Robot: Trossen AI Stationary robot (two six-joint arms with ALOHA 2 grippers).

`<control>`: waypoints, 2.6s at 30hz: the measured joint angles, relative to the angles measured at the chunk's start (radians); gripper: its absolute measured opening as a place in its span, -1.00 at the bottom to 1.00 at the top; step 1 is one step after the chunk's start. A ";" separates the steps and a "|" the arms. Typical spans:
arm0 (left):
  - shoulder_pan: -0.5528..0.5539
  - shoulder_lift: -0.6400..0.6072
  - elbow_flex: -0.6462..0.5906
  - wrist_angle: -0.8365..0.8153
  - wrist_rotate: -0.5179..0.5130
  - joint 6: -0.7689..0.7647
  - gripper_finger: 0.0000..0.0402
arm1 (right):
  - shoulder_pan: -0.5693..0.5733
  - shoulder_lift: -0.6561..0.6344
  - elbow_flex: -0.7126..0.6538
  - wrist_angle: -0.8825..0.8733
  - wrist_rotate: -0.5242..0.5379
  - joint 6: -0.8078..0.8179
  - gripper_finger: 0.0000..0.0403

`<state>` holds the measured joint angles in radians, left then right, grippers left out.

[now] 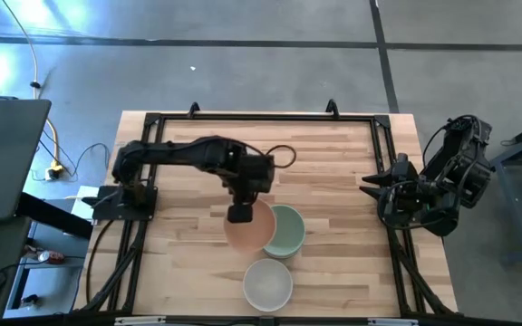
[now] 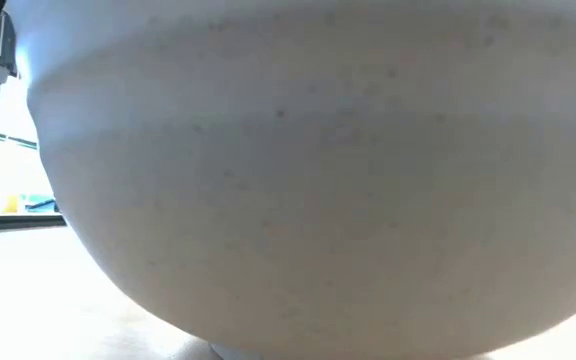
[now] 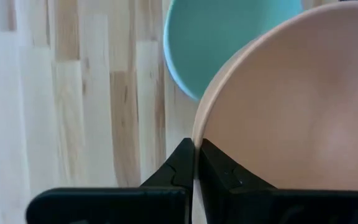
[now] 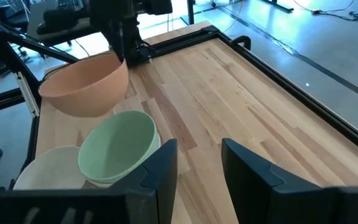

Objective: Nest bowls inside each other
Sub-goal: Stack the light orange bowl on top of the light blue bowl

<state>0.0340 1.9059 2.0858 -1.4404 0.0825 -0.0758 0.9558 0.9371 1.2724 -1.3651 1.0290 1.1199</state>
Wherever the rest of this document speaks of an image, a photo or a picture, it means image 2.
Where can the teal object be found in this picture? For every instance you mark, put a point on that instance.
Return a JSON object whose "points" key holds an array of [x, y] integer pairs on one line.
{"points": [[43, 204]]}

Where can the large white speckled bowl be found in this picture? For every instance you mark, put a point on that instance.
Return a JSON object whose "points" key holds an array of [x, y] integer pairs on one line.
{"points": [[318, 175]]}

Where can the yellow box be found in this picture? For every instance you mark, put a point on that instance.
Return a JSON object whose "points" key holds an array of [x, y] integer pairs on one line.
{"points": [[12, 203]]}

